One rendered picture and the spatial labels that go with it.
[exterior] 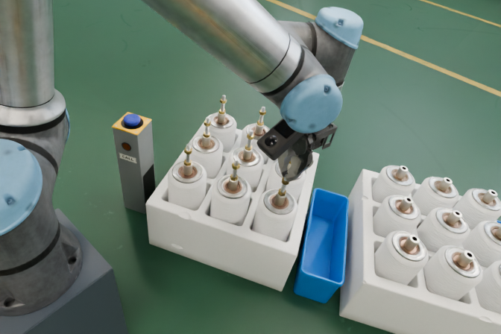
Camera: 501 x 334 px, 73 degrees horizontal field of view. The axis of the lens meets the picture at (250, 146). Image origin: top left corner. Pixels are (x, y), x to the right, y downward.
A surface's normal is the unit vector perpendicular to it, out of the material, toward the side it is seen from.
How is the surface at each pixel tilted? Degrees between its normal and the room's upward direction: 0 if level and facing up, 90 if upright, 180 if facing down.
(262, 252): 90
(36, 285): 73
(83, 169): 0
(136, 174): 90
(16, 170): 7
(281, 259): 90
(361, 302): 90
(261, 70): 100
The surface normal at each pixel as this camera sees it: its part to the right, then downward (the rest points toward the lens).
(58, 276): 0.90, 0.13
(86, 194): 0.15, -0.75
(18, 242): 0.69, 0.55
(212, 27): 0.07, 0.78
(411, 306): -0.25, 0.61
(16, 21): 0.50, 0.66
